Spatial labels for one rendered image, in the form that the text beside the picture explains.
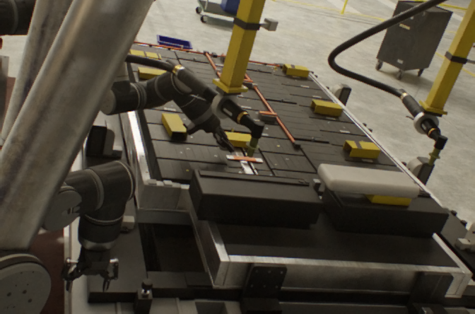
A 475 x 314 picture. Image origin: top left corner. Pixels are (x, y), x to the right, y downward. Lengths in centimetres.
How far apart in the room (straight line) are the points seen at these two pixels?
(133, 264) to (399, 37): 678
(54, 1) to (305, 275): 109
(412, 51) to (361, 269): 637
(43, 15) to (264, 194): 92
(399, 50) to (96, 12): 726
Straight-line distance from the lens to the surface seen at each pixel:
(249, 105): 281
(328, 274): 188
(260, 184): 191
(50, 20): 133
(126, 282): 173
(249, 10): 163
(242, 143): 237
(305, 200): 192
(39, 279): 124
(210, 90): 178
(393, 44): 824
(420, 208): 217
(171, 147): 221
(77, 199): 136
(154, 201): 200
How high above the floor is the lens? 200
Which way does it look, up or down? 24 degrees down
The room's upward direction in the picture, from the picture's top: 16 degrees clockwise
